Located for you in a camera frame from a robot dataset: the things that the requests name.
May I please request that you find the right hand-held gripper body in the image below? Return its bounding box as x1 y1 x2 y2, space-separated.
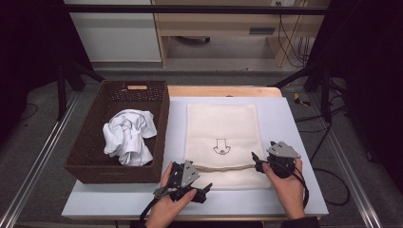
266 141 302 180

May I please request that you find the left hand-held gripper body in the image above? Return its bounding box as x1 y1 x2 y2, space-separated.
167 160 202 203

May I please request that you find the cream mesh laundry bag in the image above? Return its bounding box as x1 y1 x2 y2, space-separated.
183 103 273 191

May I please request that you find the person's left hand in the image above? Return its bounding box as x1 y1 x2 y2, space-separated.
144 161 198 222

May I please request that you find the person's right hand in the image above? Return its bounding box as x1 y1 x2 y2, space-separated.
261 158 307 220

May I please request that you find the yellow and black tool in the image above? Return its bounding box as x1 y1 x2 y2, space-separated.
293 92 312 107

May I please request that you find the crumpled white shirt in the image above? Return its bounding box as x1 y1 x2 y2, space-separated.
102 108 159 167

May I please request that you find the black tripod stand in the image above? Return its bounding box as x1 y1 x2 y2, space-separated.
56 60 106 122
271 62 348 124

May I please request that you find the brown wicker basket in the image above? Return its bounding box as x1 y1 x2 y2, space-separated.
64 79 171 185

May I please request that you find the black curtain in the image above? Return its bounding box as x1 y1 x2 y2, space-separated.
0 0 93 145
312 0 403 186

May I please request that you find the black chair base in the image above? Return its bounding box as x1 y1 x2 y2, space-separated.
174 35 212 46

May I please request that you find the wooden desk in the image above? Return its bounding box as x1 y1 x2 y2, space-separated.
151 0 331 68

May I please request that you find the white cabinet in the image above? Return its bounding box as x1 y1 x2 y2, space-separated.
63 0 163 64

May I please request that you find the black horizontal bar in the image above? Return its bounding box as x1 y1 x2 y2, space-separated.
62 4 329 16

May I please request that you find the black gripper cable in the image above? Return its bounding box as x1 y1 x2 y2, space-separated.
283 165 310 210
138 186 175 228

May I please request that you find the black floor cable loop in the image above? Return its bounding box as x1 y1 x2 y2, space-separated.
309 122 352 207

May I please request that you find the aluminium rail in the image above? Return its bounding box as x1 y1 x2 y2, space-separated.
0 92 81 228
307 94 384 228

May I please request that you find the bundle of black desk cables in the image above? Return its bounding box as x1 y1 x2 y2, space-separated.
277 1 316 68

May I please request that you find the thin black floor cable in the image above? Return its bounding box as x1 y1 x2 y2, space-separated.
18 102 40 122

